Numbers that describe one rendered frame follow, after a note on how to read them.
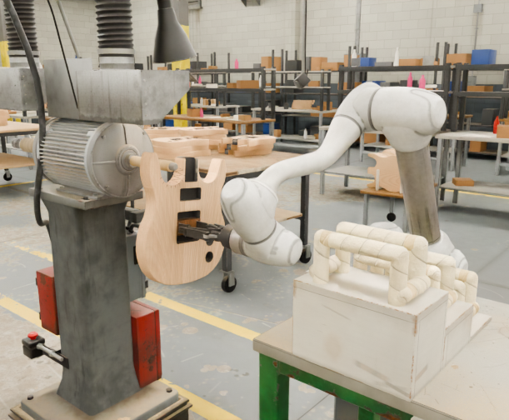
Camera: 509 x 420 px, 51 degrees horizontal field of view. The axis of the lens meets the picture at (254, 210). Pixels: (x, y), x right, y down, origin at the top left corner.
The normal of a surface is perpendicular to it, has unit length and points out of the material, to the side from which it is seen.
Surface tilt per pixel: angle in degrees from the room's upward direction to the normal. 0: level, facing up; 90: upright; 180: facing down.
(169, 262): 88
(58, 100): 90
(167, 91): 90
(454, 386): 0
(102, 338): 90
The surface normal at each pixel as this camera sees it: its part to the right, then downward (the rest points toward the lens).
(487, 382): 0.00, -0.97
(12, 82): -0.64, 0.18
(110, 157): 0.67, 0.15
